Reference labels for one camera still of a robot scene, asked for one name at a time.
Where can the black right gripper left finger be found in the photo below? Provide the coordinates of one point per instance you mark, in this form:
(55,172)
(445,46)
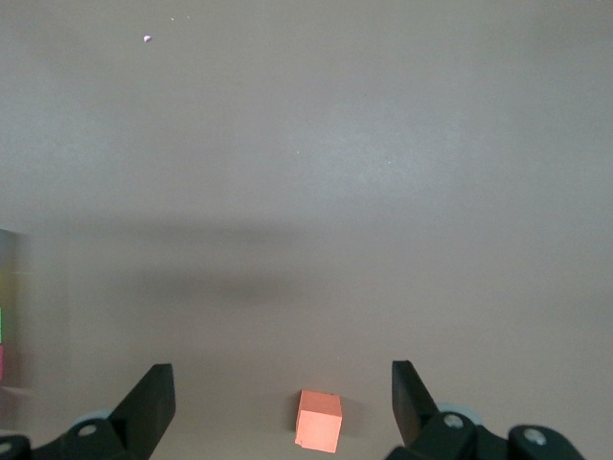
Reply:
(143,412)

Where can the orange foam block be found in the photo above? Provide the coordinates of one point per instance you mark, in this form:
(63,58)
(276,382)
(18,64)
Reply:
(318,426)

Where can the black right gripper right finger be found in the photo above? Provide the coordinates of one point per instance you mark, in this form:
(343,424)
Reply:
(412,412)

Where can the blue foam block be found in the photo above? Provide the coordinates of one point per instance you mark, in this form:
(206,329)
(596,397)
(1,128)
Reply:
(12,249)

